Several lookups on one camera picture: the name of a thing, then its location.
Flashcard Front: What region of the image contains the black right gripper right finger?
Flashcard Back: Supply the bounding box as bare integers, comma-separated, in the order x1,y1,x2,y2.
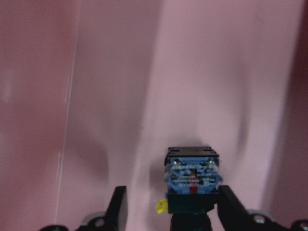
217,185,249,231

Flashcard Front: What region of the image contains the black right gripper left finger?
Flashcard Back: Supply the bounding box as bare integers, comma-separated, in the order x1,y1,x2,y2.
104,186,128,231

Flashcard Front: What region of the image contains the yellow push button switch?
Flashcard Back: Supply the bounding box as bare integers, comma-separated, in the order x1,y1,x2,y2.
154,145,224,231

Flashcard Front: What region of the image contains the pink plastic bin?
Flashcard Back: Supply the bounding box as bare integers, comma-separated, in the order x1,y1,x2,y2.
0,0,308,231

